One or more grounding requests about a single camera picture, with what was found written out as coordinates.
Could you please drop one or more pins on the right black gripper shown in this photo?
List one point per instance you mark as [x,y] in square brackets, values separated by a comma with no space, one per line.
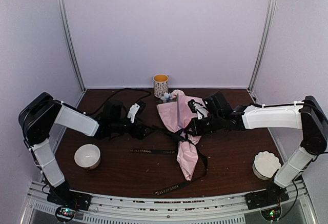
[197,130]

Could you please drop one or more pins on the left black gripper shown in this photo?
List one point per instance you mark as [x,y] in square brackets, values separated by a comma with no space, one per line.
[140,135]

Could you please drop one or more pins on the black lettered ribbon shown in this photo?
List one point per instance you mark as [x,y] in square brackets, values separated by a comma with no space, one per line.
[178,138]

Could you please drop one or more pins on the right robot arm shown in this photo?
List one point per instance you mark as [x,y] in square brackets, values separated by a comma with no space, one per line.
[215,113]

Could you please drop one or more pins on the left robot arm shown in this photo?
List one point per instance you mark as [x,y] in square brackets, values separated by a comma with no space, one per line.
[39,117]

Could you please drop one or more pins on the patterned mug orange inside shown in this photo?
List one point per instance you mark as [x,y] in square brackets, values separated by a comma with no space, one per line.
[160,85]

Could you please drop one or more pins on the white round bowl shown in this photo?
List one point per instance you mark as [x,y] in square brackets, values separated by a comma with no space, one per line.
[88,156]

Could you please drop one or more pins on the white scalloped bowl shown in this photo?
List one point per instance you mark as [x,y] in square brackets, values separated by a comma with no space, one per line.
[265,165]

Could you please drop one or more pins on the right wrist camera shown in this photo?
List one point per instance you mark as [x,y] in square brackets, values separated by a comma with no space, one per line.
[198,108]

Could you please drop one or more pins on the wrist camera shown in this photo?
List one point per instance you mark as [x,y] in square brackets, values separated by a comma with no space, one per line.
[198,108]
[135,109]

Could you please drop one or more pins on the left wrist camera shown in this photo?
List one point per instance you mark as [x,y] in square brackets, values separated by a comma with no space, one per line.
[135,109]

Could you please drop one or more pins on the front aluminium rail base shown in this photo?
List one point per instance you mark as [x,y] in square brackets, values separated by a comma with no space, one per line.
[113,209]

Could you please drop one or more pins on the right aluminium frame post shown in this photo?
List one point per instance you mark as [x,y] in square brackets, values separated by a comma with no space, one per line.
[270,12]

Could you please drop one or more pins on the aluminium frame post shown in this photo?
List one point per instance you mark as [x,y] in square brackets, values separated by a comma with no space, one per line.
[270,12]
[69,43]

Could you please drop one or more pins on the left aluminium frame post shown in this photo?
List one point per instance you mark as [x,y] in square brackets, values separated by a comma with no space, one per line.
[69,43]

